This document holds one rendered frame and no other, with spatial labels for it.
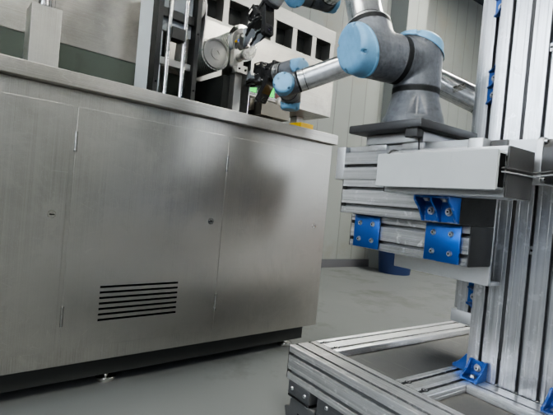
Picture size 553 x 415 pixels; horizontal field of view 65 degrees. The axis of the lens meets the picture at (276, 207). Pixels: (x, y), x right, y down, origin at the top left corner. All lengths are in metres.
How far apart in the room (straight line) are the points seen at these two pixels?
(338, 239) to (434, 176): 3.55
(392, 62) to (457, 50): 4.92
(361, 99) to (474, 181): 3.82
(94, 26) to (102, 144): 0.79
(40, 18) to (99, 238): 0.75
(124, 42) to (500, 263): 1.64
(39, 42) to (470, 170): 1.36
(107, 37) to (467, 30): 4.89
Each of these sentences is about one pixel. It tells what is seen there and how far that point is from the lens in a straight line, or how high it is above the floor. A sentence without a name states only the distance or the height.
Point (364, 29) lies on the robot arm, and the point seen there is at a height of 1.01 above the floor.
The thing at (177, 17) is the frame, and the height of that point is 1.21.
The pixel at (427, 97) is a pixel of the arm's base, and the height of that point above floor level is 0.89.
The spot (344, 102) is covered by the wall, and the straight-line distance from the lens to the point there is 4.44.
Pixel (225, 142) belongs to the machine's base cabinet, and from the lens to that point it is 1.52.
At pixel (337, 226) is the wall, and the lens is 4.37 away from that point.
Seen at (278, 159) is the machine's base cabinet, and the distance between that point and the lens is 1.66.
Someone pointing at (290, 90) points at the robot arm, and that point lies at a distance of 1.54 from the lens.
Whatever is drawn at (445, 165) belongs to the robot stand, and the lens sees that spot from 0.86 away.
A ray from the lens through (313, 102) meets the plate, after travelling 2.64.
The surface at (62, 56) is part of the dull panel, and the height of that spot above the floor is 1.09.
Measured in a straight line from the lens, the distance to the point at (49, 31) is 1.70.
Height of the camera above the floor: 0.61
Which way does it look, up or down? 1 degrees down
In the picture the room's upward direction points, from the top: 5 degrees clockwise
